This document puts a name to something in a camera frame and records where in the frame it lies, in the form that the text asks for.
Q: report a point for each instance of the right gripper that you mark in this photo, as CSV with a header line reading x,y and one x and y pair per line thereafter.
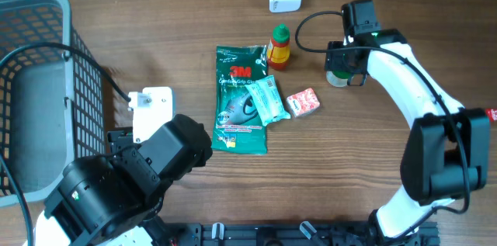
x,y
333,60

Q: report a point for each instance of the green lid jar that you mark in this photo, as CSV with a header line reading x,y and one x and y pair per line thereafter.
x,y
337,78

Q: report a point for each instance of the red patterned small box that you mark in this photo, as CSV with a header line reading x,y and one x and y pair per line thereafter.
x,y
303,103

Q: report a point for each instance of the red sriracha sauce bottle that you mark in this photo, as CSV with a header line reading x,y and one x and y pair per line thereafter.
x,y
278,51

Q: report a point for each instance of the white wet wipes pack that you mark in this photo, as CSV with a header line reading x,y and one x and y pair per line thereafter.
x,y
268,103

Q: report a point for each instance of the green 3M gloves package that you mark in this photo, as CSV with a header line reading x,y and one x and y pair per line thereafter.
x,y
237,126

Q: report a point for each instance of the red candy bar wrapper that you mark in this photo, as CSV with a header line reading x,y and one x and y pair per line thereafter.
x,y
491,114

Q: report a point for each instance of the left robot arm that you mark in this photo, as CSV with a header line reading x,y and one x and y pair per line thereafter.
x,y
102,196

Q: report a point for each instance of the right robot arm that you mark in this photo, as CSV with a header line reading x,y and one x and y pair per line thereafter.
x,y
446,154

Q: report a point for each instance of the grey plastic shopping basket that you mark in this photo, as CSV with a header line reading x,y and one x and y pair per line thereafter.
x,y
51,101

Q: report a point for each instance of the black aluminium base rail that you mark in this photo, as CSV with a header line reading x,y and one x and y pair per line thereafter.
x,y
335,234

